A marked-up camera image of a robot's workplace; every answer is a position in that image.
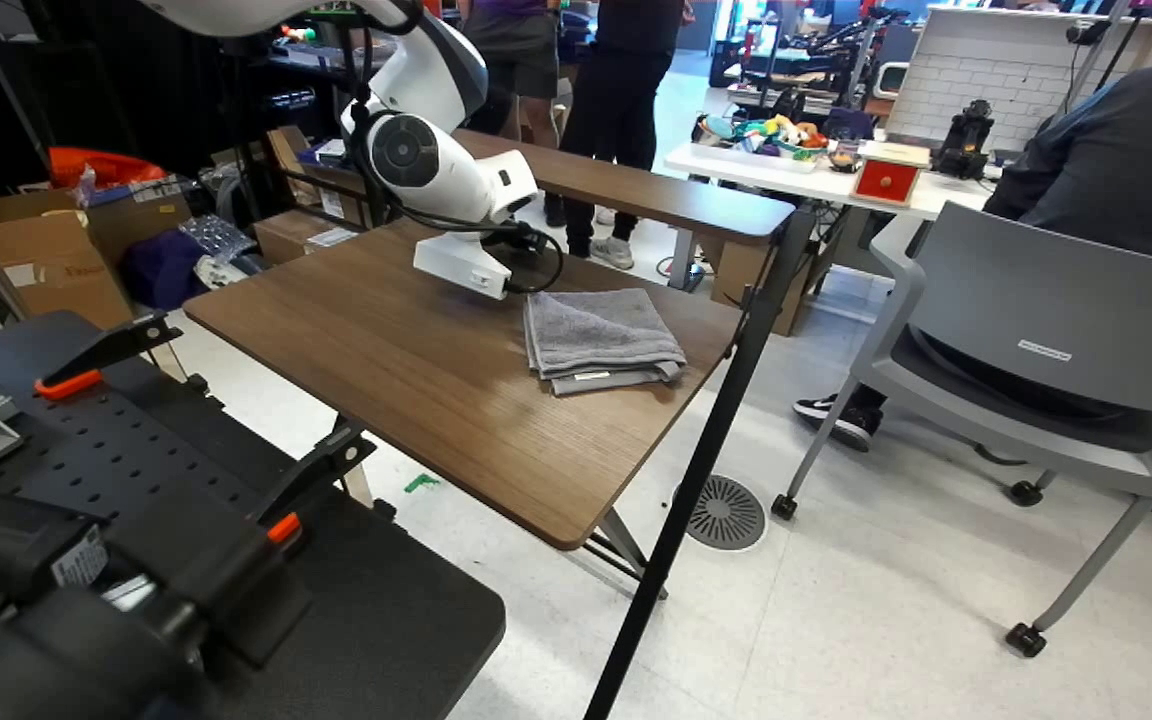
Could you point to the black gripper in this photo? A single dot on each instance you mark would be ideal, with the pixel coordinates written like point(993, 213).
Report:
point(522, 259)

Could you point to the grey towel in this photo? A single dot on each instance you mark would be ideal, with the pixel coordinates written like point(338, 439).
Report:
point(599, 338)

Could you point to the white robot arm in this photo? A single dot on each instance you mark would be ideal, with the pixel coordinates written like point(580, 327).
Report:
point(431, 163)

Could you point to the long narrow wooden bench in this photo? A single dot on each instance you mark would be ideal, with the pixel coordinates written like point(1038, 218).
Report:
point(657, 193)

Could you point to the person in black t-shirt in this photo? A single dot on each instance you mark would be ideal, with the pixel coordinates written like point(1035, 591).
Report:
point(616, 93)

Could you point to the person in grey shorts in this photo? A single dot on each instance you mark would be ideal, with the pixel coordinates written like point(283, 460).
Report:
point(518, 55)

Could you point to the cardboard box with dark print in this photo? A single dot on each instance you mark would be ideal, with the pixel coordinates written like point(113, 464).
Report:
point(736, 273)

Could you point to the flat cardboard box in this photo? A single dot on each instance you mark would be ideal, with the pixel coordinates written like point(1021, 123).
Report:
point(292, 234)

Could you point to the black slanted metal pole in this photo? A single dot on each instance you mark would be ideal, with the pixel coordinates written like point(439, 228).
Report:
point(700, 446)

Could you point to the white table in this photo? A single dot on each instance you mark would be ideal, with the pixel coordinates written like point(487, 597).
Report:
point(790, 174)

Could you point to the colourful toys pile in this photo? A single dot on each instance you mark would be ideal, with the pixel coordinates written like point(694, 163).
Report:
point(778, 135)

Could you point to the round floor drain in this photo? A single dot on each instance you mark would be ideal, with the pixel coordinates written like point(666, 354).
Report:
point(726, 513)

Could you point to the purple cloth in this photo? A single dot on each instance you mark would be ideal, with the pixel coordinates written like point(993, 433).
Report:
point(162, 271)

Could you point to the red box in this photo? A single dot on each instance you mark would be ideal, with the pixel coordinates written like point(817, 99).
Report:
point(886, 179)

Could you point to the orange bag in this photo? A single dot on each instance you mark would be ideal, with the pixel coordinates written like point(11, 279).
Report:
point(100, 166)

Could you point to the black perforated workbench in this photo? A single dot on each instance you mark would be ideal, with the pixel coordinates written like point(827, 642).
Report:
point(138, 452)

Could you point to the large cardboard box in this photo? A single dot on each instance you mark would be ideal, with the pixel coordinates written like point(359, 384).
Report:
point(49, 262)

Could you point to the white board panel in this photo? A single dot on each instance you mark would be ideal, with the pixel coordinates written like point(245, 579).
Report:
point(991, 66)

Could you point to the grey rolling chair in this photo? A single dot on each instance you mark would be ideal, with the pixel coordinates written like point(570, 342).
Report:
point(1069, 313)

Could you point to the seated person in grey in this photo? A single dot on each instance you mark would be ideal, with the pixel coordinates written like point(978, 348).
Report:
point(1120, 163)

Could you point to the white wrist camera block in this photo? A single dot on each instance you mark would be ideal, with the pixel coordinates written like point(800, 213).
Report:
point(458, 266)

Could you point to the black metal table frame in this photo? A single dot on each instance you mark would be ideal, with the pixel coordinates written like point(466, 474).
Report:
point(616, 547)

